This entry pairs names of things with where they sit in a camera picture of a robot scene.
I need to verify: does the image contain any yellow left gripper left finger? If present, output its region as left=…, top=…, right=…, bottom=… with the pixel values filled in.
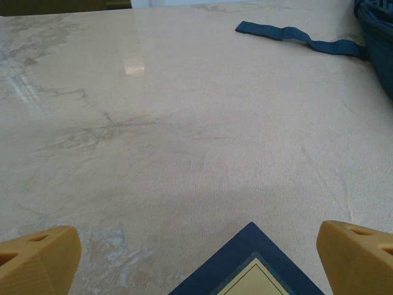
left=0, top=225, right=82, bottom=295

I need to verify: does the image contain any blue bordered book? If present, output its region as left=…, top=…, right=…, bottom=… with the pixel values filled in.
left=168, top=221, right=325, bottom=295

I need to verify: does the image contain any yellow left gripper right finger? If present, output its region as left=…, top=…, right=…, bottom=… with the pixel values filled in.
left=316, top=219, right=393, bottom=295

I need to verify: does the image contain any navy blue backpack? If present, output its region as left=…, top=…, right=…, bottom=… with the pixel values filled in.
left=235, top=0, right=393, bottom=101

